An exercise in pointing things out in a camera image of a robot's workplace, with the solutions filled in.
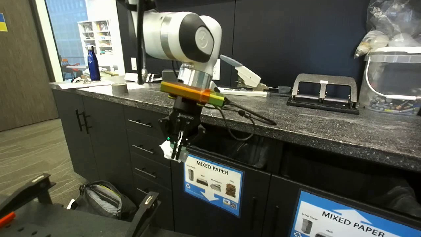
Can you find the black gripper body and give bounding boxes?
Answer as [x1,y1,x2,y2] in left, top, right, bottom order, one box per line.
[157,98,206,144]

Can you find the small white piece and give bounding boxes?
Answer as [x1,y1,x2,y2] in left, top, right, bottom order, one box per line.
[218,87,270,99]

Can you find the black bin liner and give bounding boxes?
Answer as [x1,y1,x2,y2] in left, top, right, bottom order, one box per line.
[192,129,281,173]
[281,149,421,219]

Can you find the black power adapter box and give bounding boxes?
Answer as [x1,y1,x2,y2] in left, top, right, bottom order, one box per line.
[160,69,181,85]

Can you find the blue mixed paper sign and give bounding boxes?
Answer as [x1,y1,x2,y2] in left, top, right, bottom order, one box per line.
[289,190,421,237]
[181,153,243,219]

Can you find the white power strip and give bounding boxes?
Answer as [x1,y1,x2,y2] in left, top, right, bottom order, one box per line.
[123,71,155,85]

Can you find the dark grey counter cabinet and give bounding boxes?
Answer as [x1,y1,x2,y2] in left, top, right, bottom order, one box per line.
[51,90,421,237]

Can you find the black backpack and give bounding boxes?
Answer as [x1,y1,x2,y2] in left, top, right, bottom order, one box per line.
[67,181,138,221]

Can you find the blue metal water bottle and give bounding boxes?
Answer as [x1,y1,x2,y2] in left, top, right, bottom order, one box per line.
[86,45,101,82]

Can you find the flat white paper sheet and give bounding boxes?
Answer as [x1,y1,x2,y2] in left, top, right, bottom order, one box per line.
[51,79,103,91]

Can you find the white shelf unit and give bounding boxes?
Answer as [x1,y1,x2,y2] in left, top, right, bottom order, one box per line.
[77,19,113,74]

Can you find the grey three-hole punch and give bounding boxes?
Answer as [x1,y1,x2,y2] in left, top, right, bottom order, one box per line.
[286,73,360,116]

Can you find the clear plastic container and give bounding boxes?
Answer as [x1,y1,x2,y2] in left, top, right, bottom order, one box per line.
[357,46,421,116]

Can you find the clear plastic bag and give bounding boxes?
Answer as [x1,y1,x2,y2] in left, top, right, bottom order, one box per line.
[353,0,421,59]

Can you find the amber wrist camera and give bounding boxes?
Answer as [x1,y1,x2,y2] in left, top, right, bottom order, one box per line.
[159,81,227,108]

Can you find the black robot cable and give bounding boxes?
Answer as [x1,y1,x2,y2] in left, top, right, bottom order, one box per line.
[126,0,278,142]

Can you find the black bin door handle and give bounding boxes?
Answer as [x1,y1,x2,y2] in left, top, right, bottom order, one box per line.
[272,204,282,237]
[248,195,260,236]

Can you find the yellow blue wall sticker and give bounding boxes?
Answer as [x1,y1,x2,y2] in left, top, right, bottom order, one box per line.
[0,11,9,33]

